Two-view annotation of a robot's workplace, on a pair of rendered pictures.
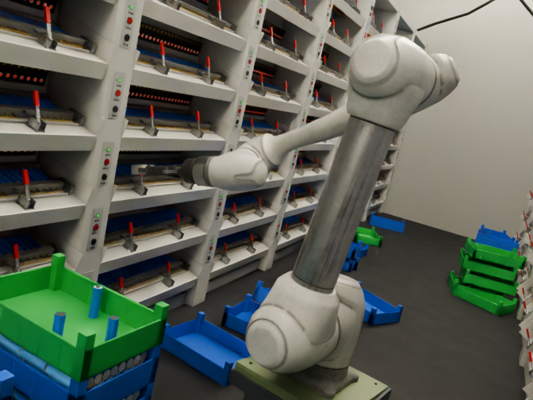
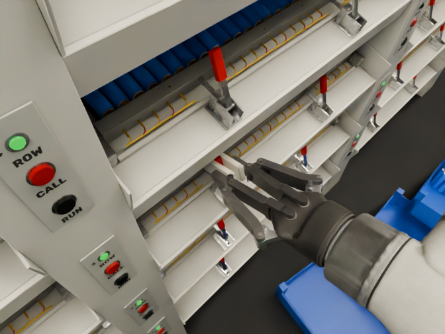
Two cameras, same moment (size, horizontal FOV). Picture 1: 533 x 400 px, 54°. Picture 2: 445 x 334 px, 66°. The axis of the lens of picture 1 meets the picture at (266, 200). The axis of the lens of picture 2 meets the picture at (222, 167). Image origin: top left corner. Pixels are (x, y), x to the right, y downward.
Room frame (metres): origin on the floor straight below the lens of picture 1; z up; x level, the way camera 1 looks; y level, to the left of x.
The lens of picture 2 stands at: (1.34, 0.28, 1.01)
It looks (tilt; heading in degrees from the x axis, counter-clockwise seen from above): 55 degrees down; 23
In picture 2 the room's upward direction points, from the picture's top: straight up
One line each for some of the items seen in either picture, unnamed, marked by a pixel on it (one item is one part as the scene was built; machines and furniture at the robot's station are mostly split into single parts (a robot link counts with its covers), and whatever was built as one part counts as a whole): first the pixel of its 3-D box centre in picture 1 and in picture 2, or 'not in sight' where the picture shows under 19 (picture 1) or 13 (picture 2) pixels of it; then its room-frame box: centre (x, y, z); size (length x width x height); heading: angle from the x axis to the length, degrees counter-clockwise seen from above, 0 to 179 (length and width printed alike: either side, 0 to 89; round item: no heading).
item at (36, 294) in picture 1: (67, 307); not in sight; (0.89, 0.31, 0.44); 0.30 x 0.20 x 0.08; 63
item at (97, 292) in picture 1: (95, 301); not in sight; (0.95, 0.28, 0.44); 0.02 x 0.02 x 0.06
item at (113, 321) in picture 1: (111, 334); not in sight; (0.84, 0.21, 0.44); 0.02 x 0.02 x 0.06
